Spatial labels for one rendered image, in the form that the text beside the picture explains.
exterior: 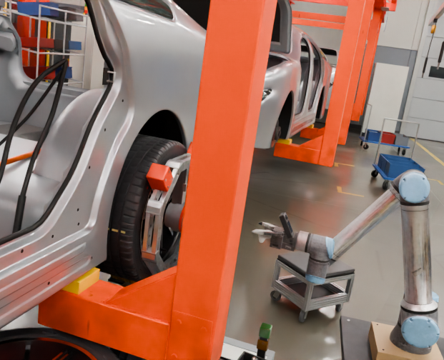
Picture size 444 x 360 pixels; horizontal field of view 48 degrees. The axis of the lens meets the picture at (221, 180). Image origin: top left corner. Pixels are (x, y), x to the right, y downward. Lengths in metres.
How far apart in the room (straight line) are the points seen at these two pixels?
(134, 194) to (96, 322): 0.50
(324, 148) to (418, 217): 3.59
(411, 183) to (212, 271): 0.95
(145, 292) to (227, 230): 0.39
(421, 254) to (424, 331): 0.32
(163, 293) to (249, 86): 0.75
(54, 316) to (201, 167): 0.83
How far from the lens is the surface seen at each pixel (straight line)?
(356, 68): 7.54
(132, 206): 1.98
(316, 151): 5.70
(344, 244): 2.38
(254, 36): 1.45
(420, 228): 2.20
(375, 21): 11.80
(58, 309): 1.95
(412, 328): 2.30
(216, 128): 1.49
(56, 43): 8.58
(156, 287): 1.72
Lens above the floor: 1.58
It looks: 14 degrees down
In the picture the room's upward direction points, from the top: 8 degrees clockwise
